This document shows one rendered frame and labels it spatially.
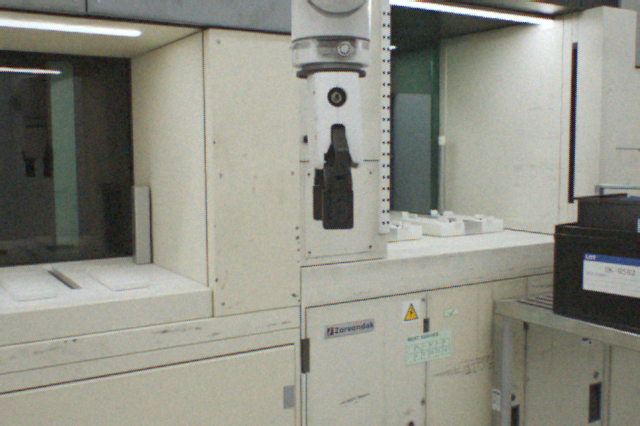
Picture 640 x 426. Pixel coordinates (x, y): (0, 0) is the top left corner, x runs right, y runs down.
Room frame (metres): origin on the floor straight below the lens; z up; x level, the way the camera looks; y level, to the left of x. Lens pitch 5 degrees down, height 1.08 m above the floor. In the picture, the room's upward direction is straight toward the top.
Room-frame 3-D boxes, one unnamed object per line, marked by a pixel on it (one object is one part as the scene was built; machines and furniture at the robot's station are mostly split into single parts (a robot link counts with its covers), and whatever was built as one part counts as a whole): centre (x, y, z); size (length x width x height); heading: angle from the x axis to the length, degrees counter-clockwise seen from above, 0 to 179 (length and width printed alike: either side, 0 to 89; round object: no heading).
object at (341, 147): (0.71, -0.02, 1.08); 0.08 x 0.01 x 0.06; 7
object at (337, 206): (0.70, -0.02, 1.03); 0.03 x 0.03 x 0.07; 7
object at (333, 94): (0.75, -0.01, 1.12); 0.10 x 0.07 x 0.11; 7
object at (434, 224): (1.81, -0.33, 0.89); 0.22 x 0.21 x 0.04; 32
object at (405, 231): (1.67, -0.10, 0.89); 0.22 x 0.21 x 0.04; 32
